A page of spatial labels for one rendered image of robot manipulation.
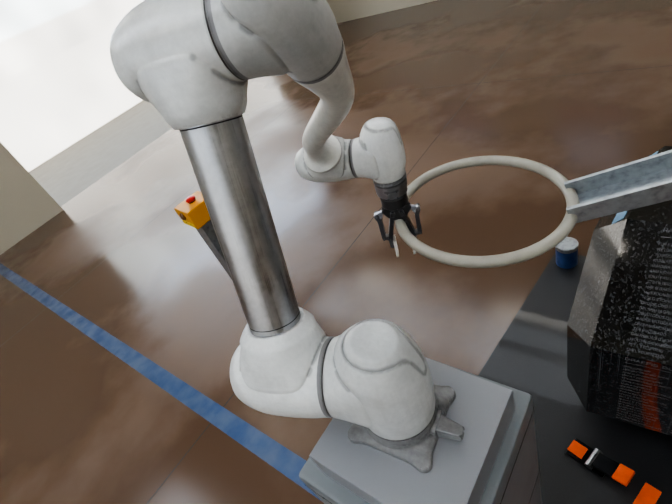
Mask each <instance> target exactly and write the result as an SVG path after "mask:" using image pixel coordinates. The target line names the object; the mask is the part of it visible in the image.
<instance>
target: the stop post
mask: <svg viewBox="0 0 672 504"><path fill-rule="evenodd" d="M192 195H194V196H195V200H194V201H192V202H190V203H187V202H186V201H185V200H186V199H185V200H184V201H182V202H181V203H180V204H179V205H177V206H176V207H175V208H174V210H175V211H176V213H177V214H178V215H179V214H180V213H182V214H183V215H184V216H185V217H186V220H182V219H181V220H182V221H183V222H184V223H185V224H187V225H189V226H192V227H194V228H196V230H197V231H198V233H199V234H200V236H201V237H202V238H203V240H204V241H205V243H206V244H207V245H208V247H209V248H210V250H211V251H212V252H213V254H214V255H215V257H216V258H217V260H218V261H219V262H220V264H221V265H222V267H223V268H224V269H225V271H226V272H227V274H228V275H229V276H230V278H231V275H230V272H229V270H228V267H227V264H226V261H225V258H224V255H223V253H222V250H221V247H220V244H219V241H218V239H217V236H216V233H215V230H214V227H213V224H212V222H211V219H210V216H209V213H208V210H207V207H206V205H205V202H204V199H203V196H202V193H201V192H200V191H196V192H194V193H193V194H192ZM231 279H232V278H231Z"/></svg>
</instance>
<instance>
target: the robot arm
mask: <svg viewBox="0 0 672 504"><path fill-rule="evenodd" d="M110 57H111V61H112V64H113V67H114V70H115V72H116V74H117V76H118V78H119V79H120V81H121V82H122V84H123V85H124V86H125V87H126V88H127V89H128V90H129V91H130V92H132V93H133V94H134V95H136V96H137V97H139V98H140V99H142V100H144V101H146V102H149V103H152V105H153V106H154V107H155V108H156V109H157V111H158V112H159V113H160V114H161V115H162V117H163V119H164V120H165V121H166V123H167V124H168V125H169V126H170V127H172V128H173V129H174V130H179V131H180V134H181V137H182V140H183V143H184V145H185V148H186V151H187V154H188V157H189V159H190V162H191V165H192V168H193V171H194V174H195V176H196V179H197V182H198V185H199V188H200V191H201V193H202V196H203V199H204V202H205V205H206V207H207V210H208V213H209V216H210V219H211V222H212V224H213V227H214V230H215V233H216V236H217V239H218V241H219V244H220V247H221V250H222V253H223V255H224V258H225V261H226V264H227V267H228V270H229V272H230V275H231V278H232V281H233V284H234V287H235V289H236V292H237V295H238V298H239V301H240V303H241V306H242V309H243V312H244V315H245V318H246V320H247V325H246V326H245V328H244V330H243V332H242V335H241V338H240V345H239V346H238V348H237V349H236V351H235V352H234V354H233V357H232V359H231V363H230V382H231V385H232V389H233V391H234V393H235V395H236V396H237V397H238V398H239V399H240V400H241V401H242V402H243V403H244V404H246V405H247V406H249V407H251V408H253V409H255V410H257V411H260V412H263V413H266V414H270V415H276V416H283V417H293V418H336V419H340V420H344V421H348V422H351V423H354V424H353V425H352V426H351V427H350V428H349V430H348V434H347V435H348V438H349V440H350V441H351V442H352V443H353V444H363V445H366V446H369V447H371V448H374V449H376V450H378V451H381V452H383V453H385V454H388V455H390V456H392V457H395V458H397V459H399V460H402V461H404V462H406V463H408V464H410V465H412V466H413V467H414V468H415V469H416V470H418V471H419V472H421V473H428V472H429V471H430V470H431V469H432V466H433V452H434V449H435V446H436V443H437V441H438V438H439V437H442V438H447V439H452V440H458V441H462V440H463V437H464V432H463V431H464V430H465V428H464V427H463V426H462V425H460V424H458V423H456V422H454V421H452V420H451V419H449V418H447V417H446V414H447V412H448V409H449V407H450V405H451V404H452V403H453V402H454V400H455V398H456V394H455V390H454V389H453V388H452V387H450V386H441V385H435V384H433V381H432V376H431V373H430V370H429V367H428V364H427V361H426V359H425V357H424V354H423V352H422V351H421V349H420V347H419V346H418V344H417V343H416V341H415V340H414V339H413V338H412V337H411V336H410V334H409V333H408V332H406V331H405V330H404V329H403V328H401V327H400V326H398V325H397V324H395V323H393V322H390V321H387V320H383V319H368V320H364V321H361V322H358V323H356V324H354V325H353V326H351V327H349V328H348V329H347V330H346V331H344V332H343V333H342V334H341V335H339V336H336V337H329V336H326V334H325V332H324V331H323V329H322V328H321V327H320V325H319V324H318V323H317V321H316V320H315V318H314V316H313V315H312V314H311V313H310V312H308V311H307V310H305V309H303V308H301V307H299V306H298V303H297V300H296V297H295V293H294V290H293V286H292V283H291V279H290V276H289V273H288V269H287V266H286V262H285V259H284V255H283V252H282V249H281V245H280V242H279V238H278V235H277V231H276V228H275V224H274V221H273V218H272V214H271V211H270V207H269V204H268V200H267V197H266V194H265V190H264V187H263V183H262V180H261V176H260V173H259V170H258V166H257V163H256V159H255V156H254V152H253V149H252V146H251V142H250V139H249V135H248V132H247V128H246V125H245V122H244V118H243V115H242V114H243V113H245V111H246V107H247V89H248V80H250V79H254V78H260V77H268V76H279V75H285V74H287V75H288V76H290V77H291V78H292V79H293V80H294V81H295V82H297V83H299V84H300V85H302V86H304V87H305V88H307V89H309V90H310V91H312V92H313V93H314V94H316V95H317V96H319V97H320V101H319V103H318V105H317V107H316V109H315V111H314V113H313V115H312V117H311V119H310V121H309V122H308V124H307V126H306V128H305V131H304V133H303V137H302V144H303V148H301V149H300V150H299V151H298V152H297V154H296V158H295V168H296V170H297V172H298V174H299V175H300V176H301V177H302V178H304V179H306V180H308V181H312V182H320V183H321V182H336V181H344V180H348V179H352V178H360V177H361V178H370V179H373V183H374V186H375V190H376V194H377V196H378V197H379V198H380V200H381V204H382V209H381V210H380V211H375V212H374V218H375V220H376V221H377V222H378V225H379V229H380V232H381V236H382V239H383V241H385V240H389V242H390V246H391V248H395V252H396V256H397V257H399V250H398V246H397V242H396V237H395V235H393V229H394V220H398V219H403V221H404V222H405V223H406V225H407V227H408V229H409V231H410V232H411V233H412V234H413V235H414V236H415V237H416V238H417V235H418V234H422V229H421V223H420V217H419V214H420V210H421V209H420V204H419V203H416V205H413V204H411V203H410V202H409V201H408V196H407V190H408V188H407V177H406V171H405V165H406V155H405V149H404V145H403V141H402V138H401V135H400V132H399V130H398V127H397V126H396V124H395V122H394V121H393V120H391V119H390V118H386V117H376V118H372V119H370V120H368V121H366V122H365V124H364V125H363V127H362V129H361V132H360V137H358V138H355V139H343V138H342V137H337V136H333V135H332V134H333V132H334V131H335V130H336V129H337V127H338V126H339V125H340V124H341V123H342V121H343V120H344V119H345V118H346V116H347V115H348V113H349V111H350V109H351V107H352V104H353V101H354V94H355V88H354V81H353V77H352V73H351V70H350V67H349V63H348V59H347V56H346V51H345V46H344V42H343V38H342V36H341V33H340V31H339V28H338V25H337V22H336V19H335V16H334V14H333V11H332V10H331V8H330V6H329V4H328V2H327V1H326V0H144V1H142V2H141V3H139V4H138V5H136V6H135V7H133V8H132V9H131V10H130V11H129V12H128V13H127V14H126V15H125V16H124V17H123V18H122V19H121V21H120V22H119V23H118V25H117V26H116V28H115V29H114V31H113V33H112V35H111V39H110ZM410 209H412V211H413V212H414V213H415V219H416V224H417V228H416V229H415V228H414V226H413V224H412V222H411V220H410V219H409V217H408V213H409V211H410ZM383 214H384V215H385V216H386V217H388V218H389V233H388V234H386V231H385V228H384V224H383V220H382V217H383V216H382V215H383Z"/></svg>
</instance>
